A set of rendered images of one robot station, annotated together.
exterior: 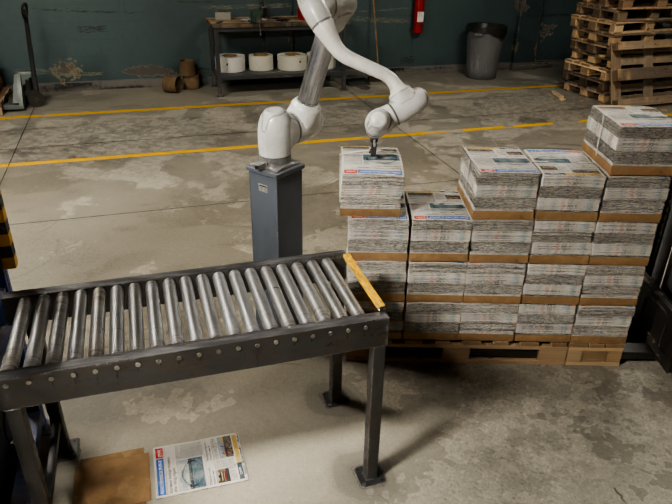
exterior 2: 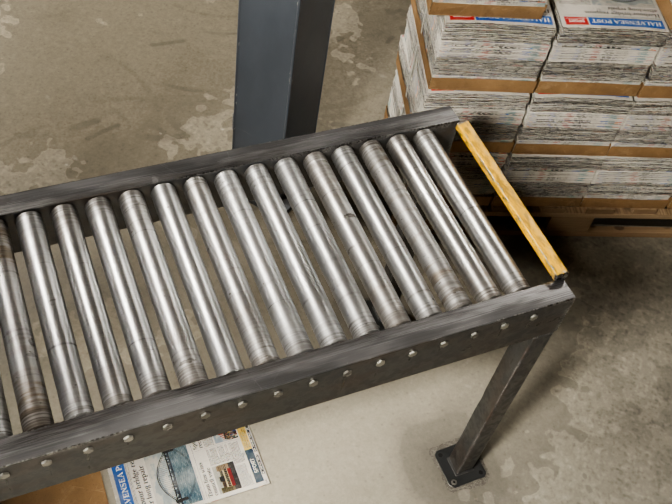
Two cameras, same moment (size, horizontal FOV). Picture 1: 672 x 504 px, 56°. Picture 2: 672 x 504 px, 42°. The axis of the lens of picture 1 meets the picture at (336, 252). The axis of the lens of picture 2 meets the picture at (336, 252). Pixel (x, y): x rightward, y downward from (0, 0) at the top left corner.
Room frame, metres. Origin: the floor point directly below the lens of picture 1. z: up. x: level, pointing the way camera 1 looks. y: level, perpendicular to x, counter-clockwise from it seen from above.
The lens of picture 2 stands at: (0.97, 0.51, 2.13)
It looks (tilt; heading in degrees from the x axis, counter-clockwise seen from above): 52 degrees down; 346
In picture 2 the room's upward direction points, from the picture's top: 12 degrees clockwise
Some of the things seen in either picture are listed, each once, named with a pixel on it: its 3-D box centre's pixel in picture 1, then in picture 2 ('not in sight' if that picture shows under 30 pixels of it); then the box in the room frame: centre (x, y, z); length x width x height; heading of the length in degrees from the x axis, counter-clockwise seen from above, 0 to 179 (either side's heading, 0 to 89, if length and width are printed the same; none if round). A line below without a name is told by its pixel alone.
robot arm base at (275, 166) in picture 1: (272, 160); not in sight; (2.89, 0.32, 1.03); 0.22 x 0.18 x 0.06; 143
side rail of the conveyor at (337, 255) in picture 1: (187, 285); (161, 191); (2.19, 0.60, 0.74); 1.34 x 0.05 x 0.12; 108
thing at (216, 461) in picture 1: (199, 463); (182, 455); (1.94, 0.56, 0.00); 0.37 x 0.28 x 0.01; 108
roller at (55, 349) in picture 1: (58, 329); not in sight; (1.81, 0.96, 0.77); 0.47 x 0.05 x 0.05; 18
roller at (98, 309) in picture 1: (97, 324); (14, 322); (1.85, 0.84, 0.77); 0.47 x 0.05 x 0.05; 18
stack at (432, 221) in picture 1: (457, 277); (594, 101); (2.86, -0.64, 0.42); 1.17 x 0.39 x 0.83; 90
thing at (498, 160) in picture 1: (500, 159); not in sight; (2.87, -0.77, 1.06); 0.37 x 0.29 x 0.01; 2
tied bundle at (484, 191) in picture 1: (496, 182); not in sight; (2.87, -0.77, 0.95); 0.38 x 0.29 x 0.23; 2
